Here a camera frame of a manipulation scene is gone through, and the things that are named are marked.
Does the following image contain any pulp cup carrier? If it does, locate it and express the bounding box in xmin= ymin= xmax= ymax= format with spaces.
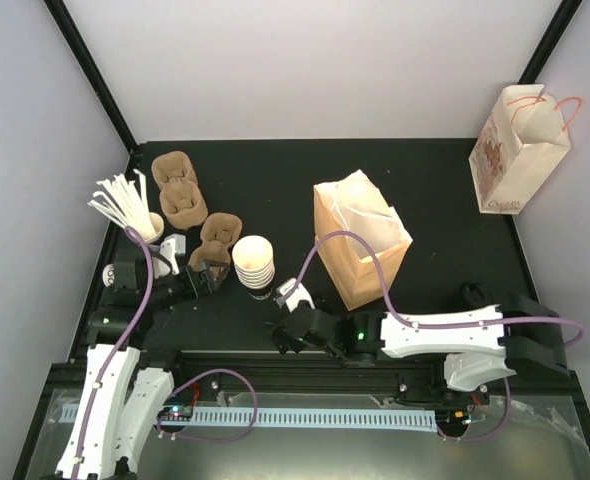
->
xmin=151 ymin=151 xmax=198 ymax=190
xmin=159 ymin=181 xmax=208 ymax=230
xmin=188 ymin=212 xmax=243 ymax=273

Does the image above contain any stack of paper cups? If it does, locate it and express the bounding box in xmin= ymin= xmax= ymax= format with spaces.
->
xmin=232 ymin=235 xmax=275 ymax=301

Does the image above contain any cup holding white stirrers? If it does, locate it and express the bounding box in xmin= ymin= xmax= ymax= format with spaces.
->
xmin=139 ymin=212 xmax=164 ymax=244

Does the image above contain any brown paper bag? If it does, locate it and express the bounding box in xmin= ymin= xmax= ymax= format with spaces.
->
xmin=313 ymin=170 xmax=413 ymax=311

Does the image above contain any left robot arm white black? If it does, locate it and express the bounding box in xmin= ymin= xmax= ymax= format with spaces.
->
xmin=52 ymin=248 xmax=231 ymax=479

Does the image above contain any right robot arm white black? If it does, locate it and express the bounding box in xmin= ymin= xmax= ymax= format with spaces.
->
xmin=269 ymin=279 xmax=569 ymax=403

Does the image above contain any lying white paper cup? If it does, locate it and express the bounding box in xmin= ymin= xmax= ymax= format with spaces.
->
xmin=102 ymin=264 xmax=115 ymax=288

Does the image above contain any bundle of white stirrers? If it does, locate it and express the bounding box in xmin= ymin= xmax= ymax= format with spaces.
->
xmin=87 ymin=169 xmax=151 ymax=234

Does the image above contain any left controller board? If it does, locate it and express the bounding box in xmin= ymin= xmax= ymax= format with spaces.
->
xmin=157 ymin=405 xmax=193 ymax=422

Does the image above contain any controller board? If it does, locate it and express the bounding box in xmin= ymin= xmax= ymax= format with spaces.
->
xmin=157 ymin=405 xmax=193 ymax=422
xmin=435 ymin=409 xmax=488 ymax=427

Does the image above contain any right controller board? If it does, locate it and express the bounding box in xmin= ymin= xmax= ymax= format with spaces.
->
xmin=435 ymin=409 xmax=488 ymax=427

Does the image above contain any white printed paper bag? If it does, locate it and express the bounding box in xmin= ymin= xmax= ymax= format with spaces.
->
xmin=469 ymin=84 xmax=582 ymax=215

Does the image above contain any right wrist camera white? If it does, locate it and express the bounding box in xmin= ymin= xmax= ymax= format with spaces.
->
xmin=275 ymin=278 xmax=315 ymax=313

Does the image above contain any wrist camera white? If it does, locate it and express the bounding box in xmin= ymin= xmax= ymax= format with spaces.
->
xmin=275 ymin=278 xmax=315 ymax=313
xmin=150 ymin=234 xmax=186 ymax=279

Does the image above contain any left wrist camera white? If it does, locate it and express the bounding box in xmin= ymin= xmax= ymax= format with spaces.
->
xmin=150 ymin=234 xmax=186 ymax=279

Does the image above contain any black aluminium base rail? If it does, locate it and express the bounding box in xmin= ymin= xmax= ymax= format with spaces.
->
xmin=175 ymin=351 xmax=441 ymax=397

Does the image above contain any white slotted cable duct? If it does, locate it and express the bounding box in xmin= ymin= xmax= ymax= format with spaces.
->
xmin=60 ymin=402 xmax=437 ymax=432

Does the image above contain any left black frame post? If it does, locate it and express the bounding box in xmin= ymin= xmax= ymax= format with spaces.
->
xmin=43 ymin=0 xmax=138 ymax=153

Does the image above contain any black frame post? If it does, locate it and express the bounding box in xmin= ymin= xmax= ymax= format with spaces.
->
xmin=43 ymin=0 xmax=138 ymax=153
xmin=517 ymin=0 xmax=583 ymax=85

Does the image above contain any right black frame post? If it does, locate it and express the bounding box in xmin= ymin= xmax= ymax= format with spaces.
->
xmin=517 ymin=0 xmax=583 ymax=85

